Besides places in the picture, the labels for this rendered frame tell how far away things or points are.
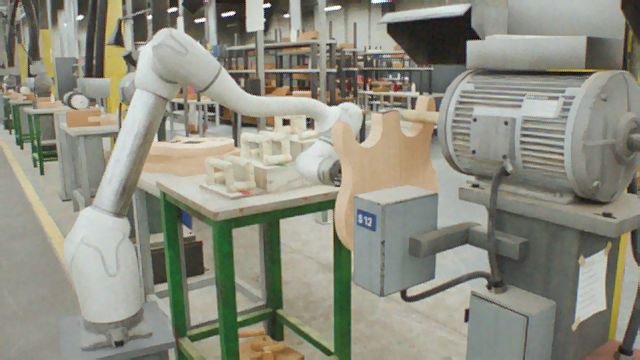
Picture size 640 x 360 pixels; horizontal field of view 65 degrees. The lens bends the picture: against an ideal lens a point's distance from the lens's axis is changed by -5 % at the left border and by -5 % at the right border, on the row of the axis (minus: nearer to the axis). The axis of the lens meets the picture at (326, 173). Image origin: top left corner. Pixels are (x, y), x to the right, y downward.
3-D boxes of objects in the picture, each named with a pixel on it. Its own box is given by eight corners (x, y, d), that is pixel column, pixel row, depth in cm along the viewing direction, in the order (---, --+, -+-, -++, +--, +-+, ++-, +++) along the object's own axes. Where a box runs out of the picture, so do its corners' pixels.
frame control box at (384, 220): (501, 319, 108) (509, 200, 103) (430, 352, 96) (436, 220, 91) (418, 283, 128) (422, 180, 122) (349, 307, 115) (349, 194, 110)
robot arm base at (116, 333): (81, 360, 123) (78, 339, 122) (77, 321, 142) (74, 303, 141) (156, 343, 131) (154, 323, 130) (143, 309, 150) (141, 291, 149)
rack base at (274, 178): (303, 187, 203) (303, 163, 201) (267, 193, 192) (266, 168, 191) (265, 176, 223) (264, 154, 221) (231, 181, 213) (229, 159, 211)
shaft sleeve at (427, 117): (463, 123, 130) (459, 111, 129) (455, 129, 129) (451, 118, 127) (412, 117, 145) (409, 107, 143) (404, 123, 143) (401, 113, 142)
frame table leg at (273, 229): (285, 346, 263) (278, 173, 245) (275, 349, 260) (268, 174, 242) (279, 342, 267) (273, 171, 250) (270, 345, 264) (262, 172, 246)
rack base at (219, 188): (268, 193, 193) (267, 190, 193) (231, 200, 184) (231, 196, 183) (231, 181, 214) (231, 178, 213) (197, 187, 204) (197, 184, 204)
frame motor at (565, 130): (652, 196, 104) (666, 70, 99) (587, 220, 89) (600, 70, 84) (493, 167, 137) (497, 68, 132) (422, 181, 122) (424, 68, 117)
